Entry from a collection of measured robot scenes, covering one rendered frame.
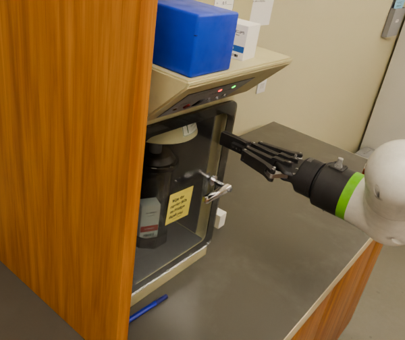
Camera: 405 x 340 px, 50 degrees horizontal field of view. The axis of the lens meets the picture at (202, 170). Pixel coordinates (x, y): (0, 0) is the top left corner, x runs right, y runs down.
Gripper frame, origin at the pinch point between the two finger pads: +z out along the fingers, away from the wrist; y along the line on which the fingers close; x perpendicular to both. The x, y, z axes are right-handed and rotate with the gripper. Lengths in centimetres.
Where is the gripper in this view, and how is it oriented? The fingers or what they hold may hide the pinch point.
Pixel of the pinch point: (234, 143)
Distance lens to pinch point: 95.6
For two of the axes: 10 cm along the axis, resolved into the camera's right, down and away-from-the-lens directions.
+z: -7.7, -4.0, 5.0
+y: -6.2, 3.0, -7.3
